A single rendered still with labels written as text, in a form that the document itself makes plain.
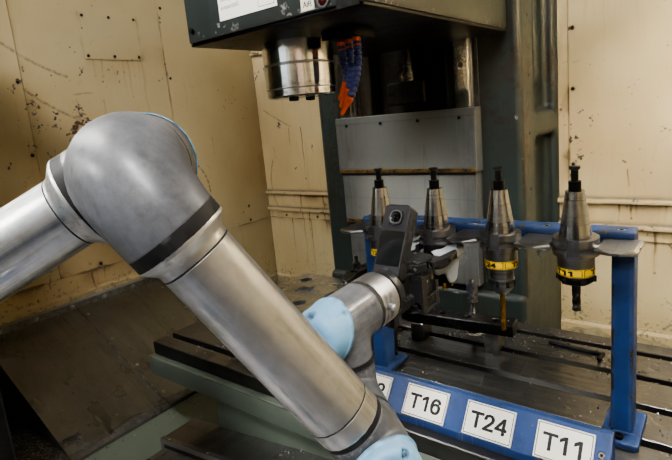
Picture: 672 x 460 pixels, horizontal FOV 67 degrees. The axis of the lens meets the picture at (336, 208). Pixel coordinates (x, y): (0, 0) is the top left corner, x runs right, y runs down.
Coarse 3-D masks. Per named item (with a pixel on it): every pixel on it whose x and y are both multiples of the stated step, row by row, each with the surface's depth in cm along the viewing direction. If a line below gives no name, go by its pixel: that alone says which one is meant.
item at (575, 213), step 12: (576, 192) 71; (564, 204) 72; (576, 204) 71; (564, 216) 72; (576, 216) 71; (588, 216) 71; (564, 228) 72; (576, 228) 71; (588, 228) 71; (576, 240) 71
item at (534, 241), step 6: (528, 234) 80; (534, 234) 80; (540, 234) 79; (546, 234) 79; (552, 234) 79; (522, 240) 77; (528, 240) 77; (534, 240) 76; (540, 240) 76; (546, 240) 76; (516, 246) 76; (522, 246) 75; (528, 246) 74; (534, 246) 74; (540, 246) 74; (546, 246) 74; (552, 246) 74
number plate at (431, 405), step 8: (416, 384) 88; (408, 392) 88; (416, 392) 88; (424, 392) 87; (432, 392) 86; (440, 392) 85; (408, 400) 88; (416, 400) 87; (424, 400) 86; (432, 400) 85; (440, 400) 85; (448, 400) 84; (408, 408) 87; (416, 408) 86; (424, 408) 85; (432, 408) 85; (440, 408) 84; (416, 416) 86; (424, 416) 85; (432, 416) 84; (440, 416) 83; (440, 424) 83
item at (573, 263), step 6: (558, 258) 74; (570, 258) 72; (576, 258) 72; (594, 258) 72; (558, 264) 74; (564, 264) 73; (570, 264) 72; (576, 264) 72; (582, 264) 72; (588, 264) 72; (594, 264) 73
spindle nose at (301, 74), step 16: (272, 48) 109; (288, 48) 108; (304, 48) 108; (320, 48) 110; (272, 64) 110; (288, 64) 108; (304, 64) 108; (320, 64) 110; (272, 80) 111; (288, 80) 109; (304, 80) 109; (320, 80) 110; (272, 96) 113; (288, 96) 110; (304, 96) 119
